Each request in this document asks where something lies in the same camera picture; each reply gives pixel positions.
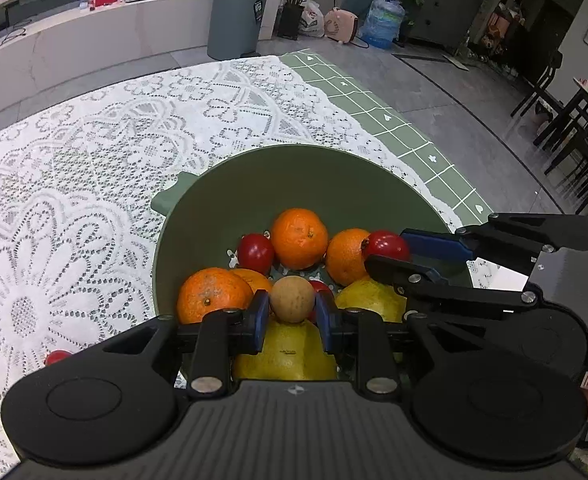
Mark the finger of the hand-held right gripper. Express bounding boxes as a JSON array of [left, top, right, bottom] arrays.
[[400, 212, 588, 281], [365, 254, 540, 321]]

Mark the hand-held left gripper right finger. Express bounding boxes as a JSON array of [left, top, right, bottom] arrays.
[[315, 290, 474, 396]]

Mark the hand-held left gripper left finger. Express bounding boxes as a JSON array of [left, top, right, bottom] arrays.
[[101, 290, 271, 400]]

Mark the brown longan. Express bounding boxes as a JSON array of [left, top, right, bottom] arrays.
[[269, 276, 317, 323]]

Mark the large rough orange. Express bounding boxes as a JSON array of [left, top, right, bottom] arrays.
[[176, 268, 255, 325]]

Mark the green bowl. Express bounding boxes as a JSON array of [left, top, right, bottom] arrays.
[[151, 145, 474, 377]]

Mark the yellow lemon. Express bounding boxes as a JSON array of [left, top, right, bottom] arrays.
[[335, 280, 409, 323], [231, 319, 339, 382]]

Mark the green checked mat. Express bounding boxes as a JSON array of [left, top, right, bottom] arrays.
[[279, 49, 497, 226]]

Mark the black dining table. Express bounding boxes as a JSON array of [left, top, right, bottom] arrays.
[[532, 77, 588, 217]]

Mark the black chair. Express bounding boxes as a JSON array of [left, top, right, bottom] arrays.
[[511, 51, 564, 119]]

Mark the white lace tablecloth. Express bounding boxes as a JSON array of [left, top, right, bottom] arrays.
[[0, 55, 464, 472]]

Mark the dark grey cabinet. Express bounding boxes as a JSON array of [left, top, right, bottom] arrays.
[[399, 0, 489, 53]]

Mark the blue water bottle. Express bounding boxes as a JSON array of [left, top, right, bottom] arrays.
[[363, 0, 405, 51]]

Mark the pink fan heater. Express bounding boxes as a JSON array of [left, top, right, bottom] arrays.
[[324, 7, 361, 46]]

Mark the white plastic bag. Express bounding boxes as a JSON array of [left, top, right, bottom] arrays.
[[299, 0, 325, 38]]

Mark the potted plant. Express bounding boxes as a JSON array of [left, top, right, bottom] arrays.
[[261, 0, 347, 41]]

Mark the grey trash bin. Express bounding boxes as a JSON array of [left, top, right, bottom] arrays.
[[207, 0, 269, 61]]

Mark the white low cabinet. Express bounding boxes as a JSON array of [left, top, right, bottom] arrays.
[[0, 0, 282, 131]]

